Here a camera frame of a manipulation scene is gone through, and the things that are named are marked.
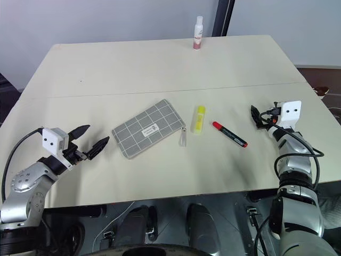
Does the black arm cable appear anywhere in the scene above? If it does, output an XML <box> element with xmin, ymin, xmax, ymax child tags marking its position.
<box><xmin>274</xmin><ymin>124</ymin><xmax>325</xmax><ymax>190</ymax></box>
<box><xmin>1</xmin><ymin>128</ymin><xmax>44</xmax><ymax>203</ymax></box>

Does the white pink spray bottle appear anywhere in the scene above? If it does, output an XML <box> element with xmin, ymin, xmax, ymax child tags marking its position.
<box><xmin>192</xmin><ymin>15</ymin><xmax>205</xmax><ymax>51</ymax></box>

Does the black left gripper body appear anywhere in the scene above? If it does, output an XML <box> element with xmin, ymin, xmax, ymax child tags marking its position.
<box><xmin>62</xmin><ymin>143</ymin><xmax>90</xmax><ymax>167</ymax></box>

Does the thin white cable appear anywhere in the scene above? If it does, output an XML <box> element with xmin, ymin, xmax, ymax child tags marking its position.
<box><xmin>96</xmin><ymin>201</ymin><xmax>137</xmax><ymax>241</ymax></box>

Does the grey checked pencil pouch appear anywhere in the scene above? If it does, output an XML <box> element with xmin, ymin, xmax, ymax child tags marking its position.
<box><xmin>111</xmin><ymin>99</ymin><xmax>188</xmax><ymax>161</ymax></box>

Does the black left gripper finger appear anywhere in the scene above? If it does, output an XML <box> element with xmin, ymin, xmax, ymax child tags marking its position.
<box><xmin>68</xmin><ymin>124</ymin><xmax>91</xmax><ymax>142</ymax></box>
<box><xmin>86</xmin><ymin>135</ymin><xmax>111</xmax><ymax>161</ymax></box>

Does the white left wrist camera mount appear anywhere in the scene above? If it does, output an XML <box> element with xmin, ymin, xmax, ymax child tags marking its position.
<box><xmin>42</xmin><ymin>127</ymin><xmax>75</xmax><ymax>172</ymax></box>

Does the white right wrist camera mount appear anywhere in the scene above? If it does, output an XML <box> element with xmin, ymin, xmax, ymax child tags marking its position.
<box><xmin>277</xmin><ymin>100</ymin><xmax>303</xmax><ymax>129</ymax></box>

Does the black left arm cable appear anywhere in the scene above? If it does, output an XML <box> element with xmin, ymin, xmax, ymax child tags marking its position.
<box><xmin>1</xmin><ymin>128</ymin><xmax>44</xmax><ymax>203</ymax></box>

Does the red and black marker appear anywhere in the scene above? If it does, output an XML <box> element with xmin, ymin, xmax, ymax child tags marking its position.
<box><xmin>212</xmin><ymin>121</ymin><xmax>249</xmax><ymax>149</ymax></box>

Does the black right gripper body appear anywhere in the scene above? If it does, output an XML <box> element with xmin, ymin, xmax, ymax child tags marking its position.
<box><xmin>258</xmin><ymin>110</ymin><xmax>280</xmax><ymax>131</ymax></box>

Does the dark vertical post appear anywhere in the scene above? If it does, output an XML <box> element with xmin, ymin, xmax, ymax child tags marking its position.
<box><xmin>211</xmin><ymin>0</ymin><xmax>236</xmax><ymax>38</ymax></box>

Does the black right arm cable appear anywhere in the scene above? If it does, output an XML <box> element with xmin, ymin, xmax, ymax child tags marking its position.
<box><xmin>274</xmin><ymin>124</ymin><xmax>325</xmax><ymax>190</ymax></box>

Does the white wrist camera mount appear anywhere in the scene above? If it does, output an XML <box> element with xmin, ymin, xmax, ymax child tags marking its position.
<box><xmin>277</xmin><ymin>100</ymin><xmax>303</xmax><ymax>129</ymax></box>
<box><xmin>42</xmin><ymin>127</ymin><xmax>75</xmax><ymax>172</ymax></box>

